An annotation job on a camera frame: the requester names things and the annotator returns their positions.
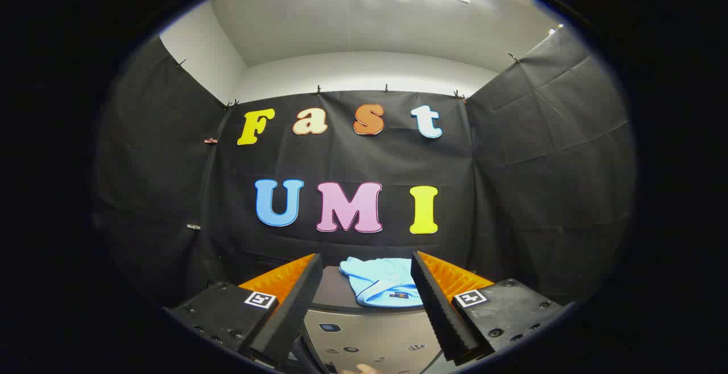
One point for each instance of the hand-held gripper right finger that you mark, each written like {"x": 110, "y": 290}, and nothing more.
{"x": 435, "y": 306}

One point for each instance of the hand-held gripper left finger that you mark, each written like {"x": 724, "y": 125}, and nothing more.
{"x": 296, "y": 300}

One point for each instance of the light blue shirt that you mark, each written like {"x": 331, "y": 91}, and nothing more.
{"x": 381, "y": 283}

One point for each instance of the black backdrop cloth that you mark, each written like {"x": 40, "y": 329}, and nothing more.
{"x": 341, "y": 158}

